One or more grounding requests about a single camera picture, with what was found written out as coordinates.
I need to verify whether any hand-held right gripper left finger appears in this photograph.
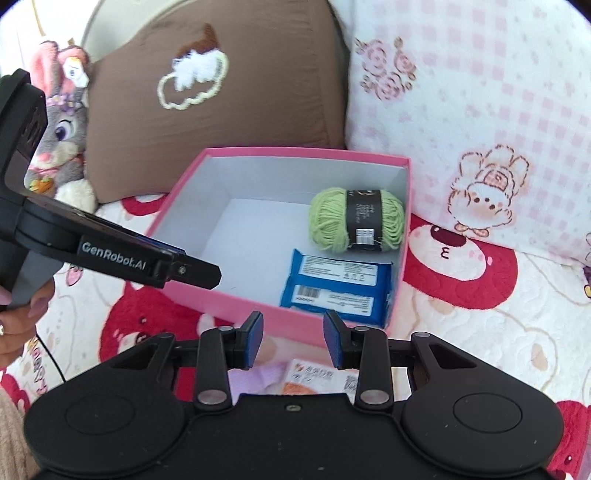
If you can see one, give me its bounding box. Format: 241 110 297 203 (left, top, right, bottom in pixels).
108 311 266 412

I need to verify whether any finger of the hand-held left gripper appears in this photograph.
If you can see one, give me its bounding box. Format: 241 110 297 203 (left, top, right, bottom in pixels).
131 234 188 256
156 251 222 291

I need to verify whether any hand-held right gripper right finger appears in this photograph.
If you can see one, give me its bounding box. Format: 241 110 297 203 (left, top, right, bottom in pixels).
322 310 481 412

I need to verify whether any pink cardboard box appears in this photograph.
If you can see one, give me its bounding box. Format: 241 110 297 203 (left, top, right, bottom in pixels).
145 147 411 342

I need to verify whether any purple plush toy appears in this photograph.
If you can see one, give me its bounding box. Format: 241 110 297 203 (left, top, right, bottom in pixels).
231 362 289 395

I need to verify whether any blue snack packet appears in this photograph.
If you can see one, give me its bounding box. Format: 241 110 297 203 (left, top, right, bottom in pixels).
279 248 393 324

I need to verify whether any green yarn ball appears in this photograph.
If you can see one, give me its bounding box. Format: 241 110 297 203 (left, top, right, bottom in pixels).
308 187 406 254

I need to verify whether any person's left hand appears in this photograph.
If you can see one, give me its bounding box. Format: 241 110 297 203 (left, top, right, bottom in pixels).
0 277 57 370

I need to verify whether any grey bunny plush toy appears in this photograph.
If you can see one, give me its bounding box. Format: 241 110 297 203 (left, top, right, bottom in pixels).
25 41 98 214

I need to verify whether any brown embroidered pillow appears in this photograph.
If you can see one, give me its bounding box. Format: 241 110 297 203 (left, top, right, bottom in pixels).
83 0 349 204

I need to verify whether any person's beige fuzzy clothing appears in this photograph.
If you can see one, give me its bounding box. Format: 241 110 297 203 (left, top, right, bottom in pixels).
0 392 44 480

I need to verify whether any pink checked pillow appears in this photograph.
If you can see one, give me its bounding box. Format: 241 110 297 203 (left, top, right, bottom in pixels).
330 0 591 268

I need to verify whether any black cable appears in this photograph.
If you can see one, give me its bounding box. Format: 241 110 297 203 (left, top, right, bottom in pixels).
34 332 68 384

